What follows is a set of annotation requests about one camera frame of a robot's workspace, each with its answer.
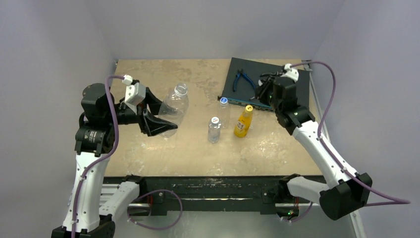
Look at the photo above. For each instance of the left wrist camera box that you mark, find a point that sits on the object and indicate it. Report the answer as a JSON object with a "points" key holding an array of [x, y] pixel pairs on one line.
{"points": [[135, 92]]}

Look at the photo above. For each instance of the blue Pocari Sweat cap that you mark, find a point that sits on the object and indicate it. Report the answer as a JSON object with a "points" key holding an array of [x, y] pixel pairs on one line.
{"points": [[223, 100]]}

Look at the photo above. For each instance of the clear bottle QR cap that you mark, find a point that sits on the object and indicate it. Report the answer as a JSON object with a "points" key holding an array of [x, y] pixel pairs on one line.
{"points": [[174, 107]]}

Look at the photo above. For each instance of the small clear water bottle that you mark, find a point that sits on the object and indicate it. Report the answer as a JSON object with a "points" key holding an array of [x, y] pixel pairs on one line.
{"points": [[214, 130]]}

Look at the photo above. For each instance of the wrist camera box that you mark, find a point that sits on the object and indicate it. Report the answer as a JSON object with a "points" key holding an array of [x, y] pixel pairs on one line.
{"points": [[135, 92], [290, 72]]}

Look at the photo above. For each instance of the yellow juice bottle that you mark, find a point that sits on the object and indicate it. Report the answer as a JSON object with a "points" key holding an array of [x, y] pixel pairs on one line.
{"points": [[244, 122]]}

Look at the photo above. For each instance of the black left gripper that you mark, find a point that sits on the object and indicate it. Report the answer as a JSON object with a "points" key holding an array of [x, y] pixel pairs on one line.
{"points": [[149, 124]]}

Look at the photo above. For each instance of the clear bottle blue cap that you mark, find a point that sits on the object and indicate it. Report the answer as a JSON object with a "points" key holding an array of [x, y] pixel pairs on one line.
{"points": [[223, 113]]}

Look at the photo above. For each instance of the black handled cutters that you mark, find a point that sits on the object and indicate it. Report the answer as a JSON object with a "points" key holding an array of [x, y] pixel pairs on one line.
{"points": [[270, 75]]}

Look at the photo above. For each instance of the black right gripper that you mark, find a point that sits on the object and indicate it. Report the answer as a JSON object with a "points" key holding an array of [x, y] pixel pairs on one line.
{"points": [[267, 88]]}

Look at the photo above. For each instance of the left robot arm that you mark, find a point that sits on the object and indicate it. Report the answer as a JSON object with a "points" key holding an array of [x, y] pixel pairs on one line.
{"points": [[96, 140]]}

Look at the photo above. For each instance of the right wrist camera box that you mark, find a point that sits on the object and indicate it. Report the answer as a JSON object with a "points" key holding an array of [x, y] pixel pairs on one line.
{"points": [[290, 72]]}

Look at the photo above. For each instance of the dark network switch box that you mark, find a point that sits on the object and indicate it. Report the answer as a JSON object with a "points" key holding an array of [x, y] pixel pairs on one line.
{"points": [[243, 78]]}

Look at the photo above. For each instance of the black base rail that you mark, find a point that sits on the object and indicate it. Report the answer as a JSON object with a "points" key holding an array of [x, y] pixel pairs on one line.
{"points": [[160, 195]]}

